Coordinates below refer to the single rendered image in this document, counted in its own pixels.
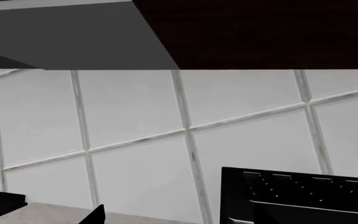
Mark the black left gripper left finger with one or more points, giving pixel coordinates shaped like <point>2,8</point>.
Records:
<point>95,217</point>

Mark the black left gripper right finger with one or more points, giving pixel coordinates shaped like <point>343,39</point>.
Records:
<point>259,218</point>

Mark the black vented countertop appliance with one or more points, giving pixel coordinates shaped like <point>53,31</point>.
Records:
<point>306,189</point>

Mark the grey range hood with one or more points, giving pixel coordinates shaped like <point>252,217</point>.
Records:
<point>79,39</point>

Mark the dark wood wall cabinet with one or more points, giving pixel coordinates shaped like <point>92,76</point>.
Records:
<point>269,32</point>

